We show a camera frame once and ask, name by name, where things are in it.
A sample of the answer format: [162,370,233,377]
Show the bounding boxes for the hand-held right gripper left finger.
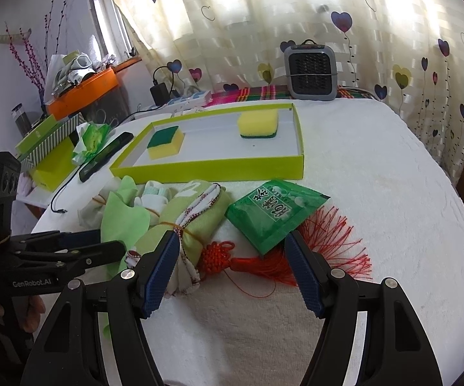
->
[21,229,181,386]

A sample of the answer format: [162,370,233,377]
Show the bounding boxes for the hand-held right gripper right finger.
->
[284,230,443,386]

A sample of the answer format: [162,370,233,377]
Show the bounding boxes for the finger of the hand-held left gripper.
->
[12,228,105,251]
[13,240,126,281]

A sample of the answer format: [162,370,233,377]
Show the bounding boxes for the white and green cloth bundle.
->
[78,175,152,250]

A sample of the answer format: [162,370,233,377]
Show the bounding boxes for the red knot tassel ornament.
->
[197,206,373,298]

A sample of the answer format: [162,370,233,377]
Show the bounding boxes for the green towel patterned trim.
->
[125,180,230,298]

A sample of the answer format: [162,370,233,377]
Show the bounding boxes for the green tea packet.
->
[224,179,331,256]

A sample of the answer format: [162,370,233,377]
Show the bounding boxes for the white and mint sock roll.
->
[133,181,176,214]

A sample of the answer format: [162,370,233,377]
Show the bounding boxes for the yellow-green shallow cardboard box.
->
[109,102,305,181]

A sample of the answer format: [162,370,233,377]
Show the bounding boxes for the yellow and green sponge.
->
[147,126,185,160]
[237,112,279,139]

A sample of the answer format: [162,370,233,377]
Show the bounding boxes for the pink and white cloth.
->
[17,173,36,198]

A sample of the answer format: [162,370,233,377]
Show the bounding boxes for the green striped gift box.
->
[15,113,84,165]

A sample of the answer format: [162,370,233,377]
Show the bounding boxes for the black phone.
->
[79,132,135,183]

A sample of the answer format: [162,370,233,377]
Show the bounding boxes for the dark glass jar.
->
[12,105,33,137]

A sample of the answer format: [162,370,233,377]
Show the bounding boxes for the crumpled green and white wrapper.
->
[71,123,112,165]

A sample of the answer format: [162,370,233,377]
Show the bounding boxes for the orange box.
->
[46,66,119,120]

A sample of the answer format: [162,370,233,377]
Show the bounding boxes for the purple flower branches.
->
[5,0,69,93]

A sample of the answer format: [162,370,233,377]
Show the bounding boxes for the pile of papers and packets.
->
[47,50,116,97]

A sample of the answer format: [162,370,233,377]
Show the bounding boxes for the black charger adapter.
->
[150,66,180,105]

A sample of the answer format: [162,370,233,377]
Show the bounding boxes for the white power strip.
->
[165,90,212,109]

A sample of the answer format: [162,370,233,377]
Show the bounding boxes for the grey desktop fan heater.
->
[283,39,340,101]

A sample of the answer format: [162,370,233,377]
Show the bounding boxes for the heart print curtain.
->
[95,0,464,173]

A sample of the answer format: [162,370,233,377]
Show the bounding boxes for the black phone cable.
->
[50,161,86,214]

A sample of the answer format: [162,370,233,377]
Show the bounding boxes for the window frame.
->
[84,0,142,63]

